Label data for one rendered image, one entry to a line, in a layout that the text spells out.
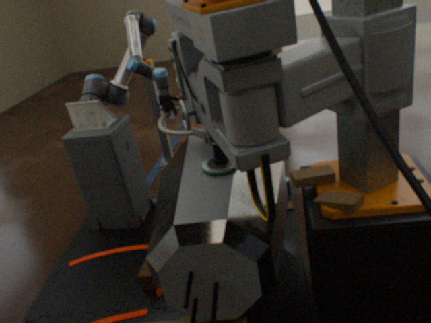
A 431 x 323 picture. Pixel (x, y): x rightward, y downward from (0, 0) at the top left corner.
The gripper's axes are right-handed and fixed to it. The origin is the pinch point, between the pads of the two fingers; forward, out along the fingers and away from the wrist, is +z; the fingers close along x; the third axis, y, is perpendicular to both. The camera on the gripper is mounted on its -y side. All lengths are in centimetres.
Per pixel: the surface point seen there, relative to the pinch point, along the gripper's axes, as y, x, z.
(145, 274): 74, 34, 71
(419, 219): 16, 175, 6
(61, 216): 63, -114, 91
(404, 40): 3, 160, -65
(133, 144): 7, -51, 29
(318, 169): 11, 125, -1
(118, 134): 22.7, -41.8, 11.3
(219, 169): 39, 84, -5
